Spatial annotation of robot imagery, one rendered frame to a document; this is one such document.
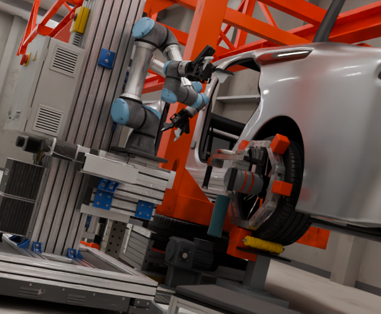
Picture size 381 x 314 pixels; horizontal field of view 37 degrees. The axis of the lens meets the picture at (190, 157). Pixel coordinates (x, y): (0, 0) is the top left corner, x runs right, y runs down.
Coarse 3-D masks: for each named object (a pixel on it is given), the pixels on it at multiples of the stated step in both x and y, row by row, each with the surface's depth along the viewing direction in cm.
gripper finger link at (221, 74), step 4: (216, 68) 252; (216, 72) 251; (220, 72) 251; (224, 72) 250; (228, 72) 249; (232, 72) 249; (216, 76) 251; (220, 76) 251; (224, 76) 250; (220, 80) 250; (224, 80) 250
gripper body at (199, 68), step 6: (186, 66) 254; (192, 66) 255; (198, 66) 250; (210, 66) 250; (186, 72) 255; (192, 72) 253; (198, 72) 249; (204, 72) 248; (210, 72) 250; (192, 78) 254; (198, 78) 252; (204, 78) 249; (210, 78) 251
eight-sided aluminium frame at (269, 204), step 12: (252, 144) 361; (264, 144) 349; (276, 156) 340; (276, 168) 328; (276, 180) 333; (264, 204) 329; (276, 204) 329; (252, 216) 338; (264, 216) 334; (252, 228) 340
